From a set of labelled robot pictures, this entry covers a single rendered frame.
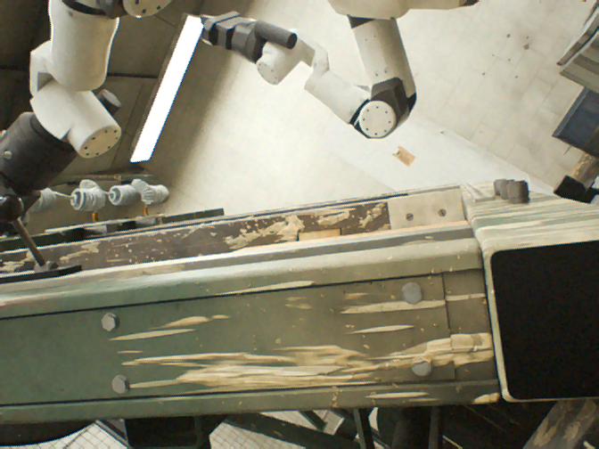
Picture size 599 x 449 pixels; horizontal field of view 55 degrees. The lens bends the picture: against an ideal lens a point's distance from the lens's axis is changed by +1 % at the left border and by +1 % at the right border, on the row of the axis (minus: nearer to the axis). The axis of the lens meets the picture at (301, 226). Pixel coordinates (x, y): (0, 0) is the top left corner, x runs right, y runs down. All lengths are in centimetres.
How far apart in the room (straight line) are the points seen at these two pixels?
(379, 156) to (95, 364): 444
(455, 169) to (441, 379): 439
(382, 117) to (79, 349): 83
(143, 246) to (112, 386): 69
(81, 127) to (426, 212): 57
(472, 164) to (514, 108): 149
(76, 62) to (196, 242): 49
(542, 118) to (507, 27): 93
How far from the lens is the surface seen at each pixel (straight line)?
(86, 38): 71
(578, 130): 513
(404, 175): 484
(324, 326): 43
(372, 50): 120
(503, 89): 615
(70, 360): 53
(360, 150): 489
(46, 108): 85
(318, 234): 105
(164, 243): 116
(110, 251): 122
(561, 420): 50
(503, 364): 42
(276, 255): 69
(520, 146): 617
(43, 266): 87
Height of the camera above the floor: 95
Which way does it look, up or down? 10 degrees up
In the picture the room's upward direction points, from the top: 58 degrees counter-clockwise
